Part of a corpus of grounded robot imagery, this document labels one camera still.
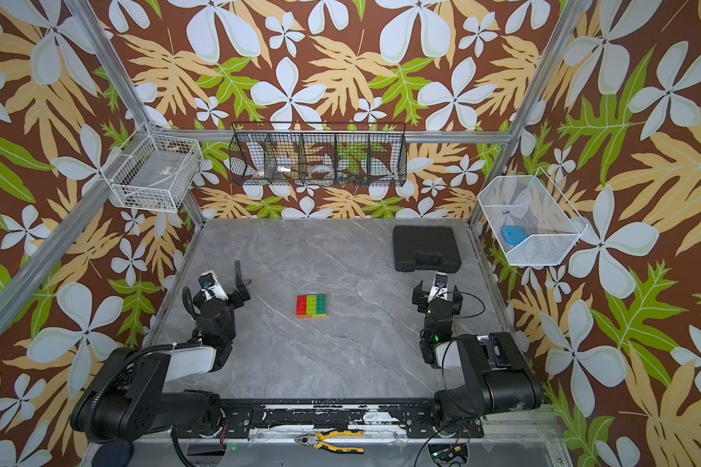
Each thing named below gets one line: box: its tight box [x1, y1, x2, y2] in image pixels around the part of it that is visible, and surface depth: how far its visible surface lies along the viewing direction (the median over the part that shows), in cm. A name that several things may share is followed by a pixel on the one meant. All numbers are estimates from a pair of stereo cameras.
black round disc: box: [91, 438, 135, 467], surface depth 70 cm
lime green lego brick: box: [306, 294, 318, 318], surface depth 95 cm
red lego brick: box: [295, 295, 308, 320], surface depth 95 cm
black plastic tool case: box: [392, 224, 462, 274], surface depth 109 cm
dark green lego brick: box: [316, 293, 328, 315], surface depth 95 cm
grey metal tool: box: [234, 259, 253, 288], surface depth 107 cm
